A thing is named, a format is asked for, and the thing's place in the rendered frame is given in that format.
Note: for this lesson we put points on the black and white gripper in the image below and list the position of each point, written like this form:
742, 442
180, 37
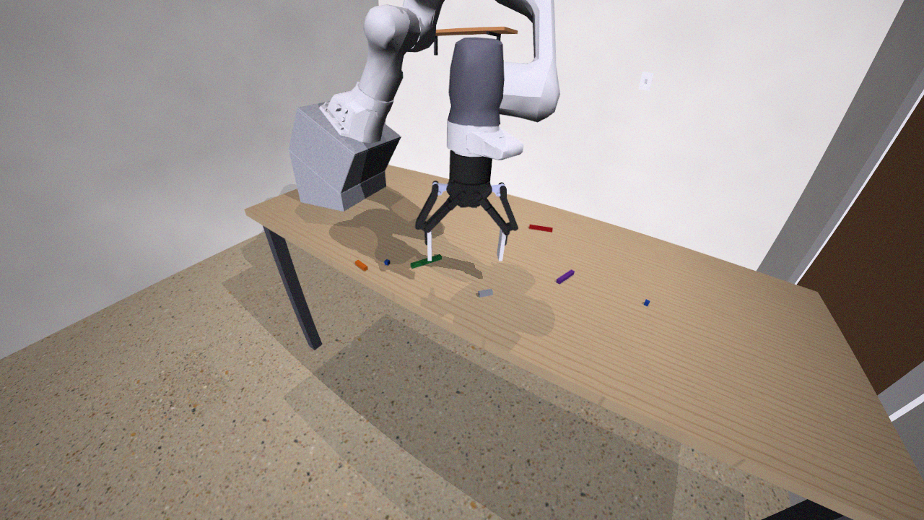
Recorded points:
467, 170

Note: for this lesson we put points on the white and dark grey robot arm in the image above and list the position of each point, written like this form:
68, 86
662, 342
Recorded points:
477, 80

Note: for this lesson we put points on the purple rod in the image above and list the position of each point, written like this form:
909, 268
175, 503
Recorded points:
565, 276

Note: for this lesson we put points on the green rod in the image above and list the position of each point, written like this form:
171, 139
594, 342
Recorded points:
425, 261

